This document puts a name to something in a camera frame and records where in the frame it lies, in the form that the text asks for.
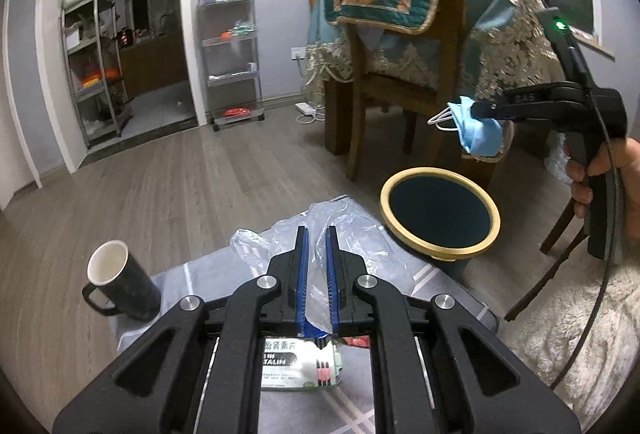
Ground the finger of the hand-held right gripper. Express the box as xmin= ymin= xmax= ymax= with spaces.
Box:
xmin=472 ymin=83 xmax=588 ymax=122

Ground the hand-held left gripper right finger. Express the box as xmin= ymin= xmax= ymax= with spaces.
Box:
xmin=325 ymin=225 xmax=583 ymax=434

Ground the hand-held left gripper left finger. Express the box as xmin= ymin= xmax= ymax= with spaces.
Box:
xmin=52 ymin=227 xmax=311 ymax=434

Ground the clear plastic bag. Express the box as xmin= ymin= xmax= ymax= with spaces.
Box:
xmin=544 ymin=134 xmax=572 ymax=186
xmin=229 ymin=198 xmax=416 ymax=337

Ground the blue face mask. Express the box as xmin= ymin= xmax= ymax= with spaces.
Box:
xmin=429 ymin=95 xmax=505 ymax=155

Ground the white green medicine box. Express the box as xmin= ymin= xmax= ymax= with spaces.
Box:
xmin=260 ymin=334 xmax=346 ymax=392

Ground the teal bin with gold rim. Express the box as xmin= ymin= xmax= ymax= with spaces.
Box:
xmin=379 ymin=168 xmax=502 ymax=287

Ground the person's right hand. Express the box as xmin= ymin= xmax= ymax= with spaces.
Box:
xmin=564 ymin=137 xmax=640 ymax=265

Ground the dining table with lace cloth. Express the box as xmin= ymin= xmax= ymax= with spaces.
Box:
xmin=300 ymin=0 xmax=568 ymax=165

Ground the crumpled clear plastic bag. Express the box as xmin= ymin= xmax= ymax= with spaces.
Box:
xmin=544 ymin=134 xmax=572 ymax=186

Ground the grey checked mat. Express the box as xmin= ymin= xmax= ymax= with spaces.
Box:
xmin=115 ymin=194 xmax=501 ymax=434

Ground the dark wooden chair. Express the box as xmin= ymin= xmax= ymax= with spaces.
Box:
xmin=502 ymin=194 xmax=592 ymax=322

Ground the black mug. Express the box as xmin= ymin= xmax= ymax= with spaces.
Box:
xmin=81 ymin=240 xmax=162 ymax=321

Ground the white power strip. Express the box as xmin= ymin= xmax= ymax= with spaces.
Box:
xmin=295 ymin=102 xmax=326 ymax=125

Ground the white storage trolley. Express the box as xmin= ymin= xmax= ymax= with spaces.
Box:
xmin=196 ymin=0 xmax=266 ymax=132

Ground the white fluffy blanket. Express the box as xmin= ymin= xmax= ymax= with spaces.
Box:
xmin=500 ymin=259 xmax=640 ymax=434

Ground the wooden kitchen cabinet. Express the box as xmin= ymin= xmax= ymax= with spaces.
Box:
xmin=119 ymin=32 xmax=192 ymax=99

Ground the metal shelf rack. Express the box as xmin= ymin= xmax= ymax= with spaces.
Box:
xmin=60 ymin=0 xmax=133 ymax=150

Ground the black cable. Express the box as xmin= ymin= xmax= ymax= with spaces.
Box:
xmin=547 ymin=29 xmax=626 ymax=390

